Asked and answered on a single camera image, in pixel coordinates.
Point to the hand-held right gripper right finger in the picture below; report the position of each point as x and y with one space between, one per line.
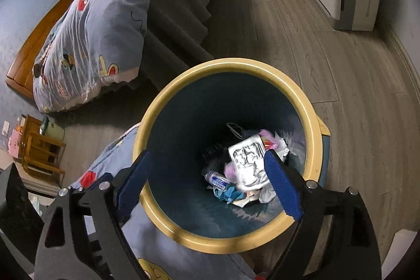
282 188

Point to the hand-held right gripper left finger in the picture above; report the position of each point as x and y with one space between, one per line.
131 185

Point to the pink plastic wrapper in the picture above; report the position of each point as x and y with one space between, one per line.
272 142
230 171

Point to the small blue white packet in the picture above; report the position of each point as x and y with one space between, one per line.
218 180

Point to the yellow-rimmed dark waste bin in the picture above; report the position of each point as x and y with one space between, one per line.
183 122

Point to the pink box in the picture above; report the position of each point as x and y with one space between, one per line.
13 144

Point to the printed blue cushion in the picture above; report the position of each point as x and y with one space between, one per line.
157 244

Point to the wooden stool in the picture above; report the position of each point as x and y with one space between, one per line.
36 142

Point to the small white waste bin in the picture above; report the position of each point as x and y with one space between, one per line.
54 130

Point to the bed with cartoon duvet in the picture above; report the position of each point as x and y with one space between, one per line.
98 21

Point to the wooden bed headboard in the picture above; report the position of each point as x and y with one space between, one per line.
36 37

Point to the white wall socket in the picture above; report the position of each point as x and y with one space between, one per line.
6 128

